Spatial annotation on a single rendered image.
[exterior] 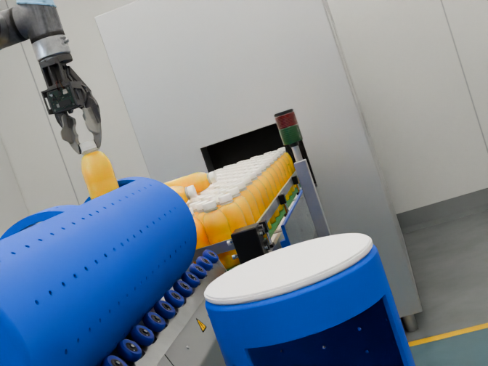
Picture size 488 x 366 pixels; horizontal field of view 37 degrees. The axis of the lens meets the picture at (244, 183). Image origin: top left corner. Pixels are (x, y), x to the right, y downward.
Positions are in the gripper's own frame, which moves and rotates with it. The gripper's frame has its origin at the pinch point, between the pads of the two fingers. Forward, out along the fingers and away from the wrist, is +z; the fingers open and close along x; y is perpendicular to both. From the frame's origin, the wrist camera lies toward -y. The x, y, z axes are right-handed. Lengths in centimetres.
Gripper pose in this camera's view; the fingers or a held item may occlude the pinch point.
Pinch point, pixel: (88, 144)
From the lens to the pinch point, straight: 165.8
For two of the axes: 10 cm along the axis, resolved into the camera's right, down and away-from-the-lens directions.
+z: 3.1, 9.5, 0.9
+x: 9.4, -2.9, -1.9
